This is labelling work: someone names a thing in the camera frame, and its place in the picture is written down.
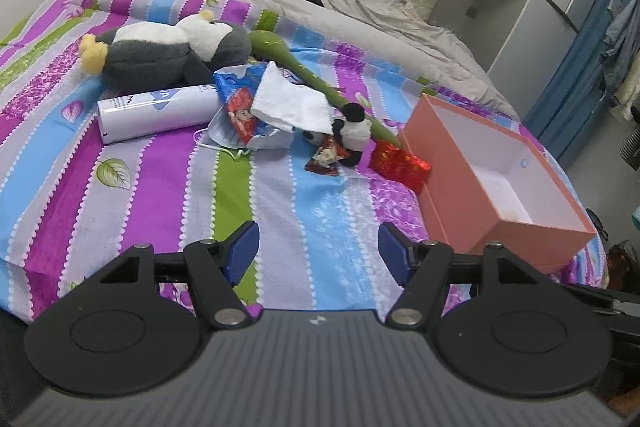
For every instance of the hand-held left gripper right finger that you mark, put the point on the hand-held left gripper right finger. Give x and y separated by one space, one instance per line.
395 254

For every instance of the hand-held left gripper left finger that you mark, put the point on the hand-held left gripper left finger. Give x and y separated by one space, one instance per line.
242 252

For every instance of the pink cardboard box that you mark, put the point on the pink cardboard box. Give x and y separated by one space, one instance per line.
450 187

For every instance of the red shiny packet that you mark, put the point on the red shiny packet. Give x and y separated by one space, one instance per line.
400 164

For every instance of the red candy wrapper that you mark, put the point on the red candy wrapper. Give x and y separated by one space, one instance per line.
325 157

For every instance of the white tissue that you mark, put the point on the white tissue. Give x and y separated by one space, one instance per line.
290 102

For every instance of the blue snack bag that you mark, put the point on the blue snack bag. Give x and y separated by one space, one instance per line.
235 82

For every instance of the striped colourful bedsheet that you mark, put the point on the striped colourful bedsheet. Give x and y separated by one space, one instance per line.
150 207

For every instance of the light blue face mask pack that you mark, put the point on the light blue face mask pack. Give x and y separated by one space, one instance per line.
220 129

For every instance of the small panda plush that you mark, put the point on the small panda plush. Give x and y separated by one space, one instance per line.
352 132

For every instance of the white cylindrical pack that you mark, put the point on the white cylindrical pack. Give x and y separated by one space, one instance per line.
150 112

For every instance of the green plush snake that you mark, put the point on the green plush snake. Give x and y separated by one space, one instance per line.
270 44

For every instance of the grey penguin plush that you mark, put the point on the grey penguin plush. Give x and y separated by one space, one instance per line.
150 57

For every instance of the grey quilt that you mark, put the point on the grey quilt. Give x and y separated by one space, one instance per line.
375 32

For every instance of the blue curtain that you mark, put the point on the blue curtain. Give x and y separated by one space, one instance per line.
565 107

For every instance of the hanging denim garment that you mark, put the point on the hanging denim garment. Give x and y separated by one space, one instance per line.
620 37

